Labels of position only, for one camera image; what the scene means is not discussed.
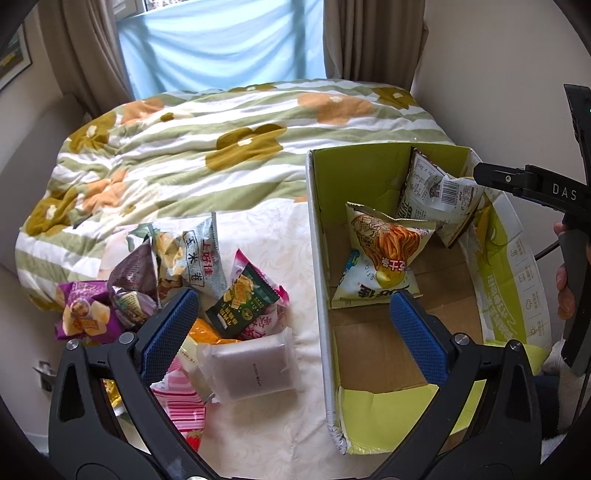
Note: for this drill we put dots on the framed wall picture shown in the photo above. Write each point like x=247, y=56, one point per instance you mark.
x=14, y=60

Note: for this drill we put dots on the floral striped blanket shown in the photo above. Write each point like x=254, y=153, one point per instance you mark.
x=207, y=143

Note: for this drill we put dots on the orange cream bread packet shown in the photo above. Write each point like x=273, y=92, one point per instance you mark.
x=207, y=332

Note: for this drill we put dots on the pink striped snack packet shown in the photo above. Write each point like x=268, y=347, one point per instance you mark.
x=182, y=406

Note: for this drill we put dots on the beige curtain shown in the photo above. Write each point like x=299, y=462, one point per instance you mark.
x=369, y=41
x=87, y=50

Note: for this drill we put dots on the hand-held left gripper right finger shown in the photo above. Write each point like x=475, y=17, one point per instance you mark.
x=415, y=332

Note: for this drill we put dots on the clear cake packet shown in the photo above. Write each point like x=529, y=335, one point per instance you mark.
x=251, y=364

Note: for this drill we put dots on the grey corn snack packet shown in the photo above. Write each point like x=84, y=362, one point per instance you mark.
x=203, y=263

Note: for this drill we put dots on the purple chips snack packet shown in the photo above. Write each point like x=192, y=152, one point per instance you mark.
x=83, y=314

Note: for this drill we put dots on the white cloth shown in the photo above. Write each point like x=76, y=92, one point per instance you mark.
x=556, y=357

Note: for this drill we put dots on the green lined cardboard box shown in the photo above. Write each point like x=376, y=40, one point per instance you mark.
x=369, y=341

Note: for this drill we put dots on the white fries snack packet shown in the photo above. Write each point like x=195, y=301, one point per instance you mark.
x=383, y=258

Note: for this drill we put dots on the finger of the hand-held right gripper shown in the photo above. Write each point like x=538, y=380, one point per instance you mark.
x=503, y=177

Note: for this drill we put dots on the gold foil snack packet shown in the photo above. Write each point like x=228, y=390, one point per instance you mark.
x=111, y=392

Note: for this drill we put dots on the dark purple snack packet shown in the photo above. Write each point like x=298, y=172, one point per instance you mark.
x=134, y=272

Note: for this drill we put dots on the light blue window cloth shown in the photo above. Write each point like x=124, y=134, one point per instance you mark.
x=221, y=46

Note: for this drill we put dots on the person's right hand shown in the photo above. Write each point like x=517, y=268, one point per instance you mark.
x=564, y=290

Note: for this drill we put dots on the white barcode snack packet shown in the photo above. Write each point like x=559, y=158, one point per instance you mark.
x=429, y=194

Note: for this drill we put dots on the white floral tablecloth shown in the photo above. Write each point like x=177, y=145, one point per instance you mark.
x=277, y=240

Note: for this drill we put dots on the small grey metal object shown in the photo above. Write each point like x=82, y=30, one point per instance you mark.
x=44, y=374

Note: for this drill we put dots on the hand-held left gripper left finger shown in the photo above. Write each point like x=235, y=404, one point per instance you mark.
x=171, y=332

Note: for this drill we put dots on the dark green snack packet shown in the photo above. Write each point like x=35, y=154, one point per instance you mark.
x=240, y=304

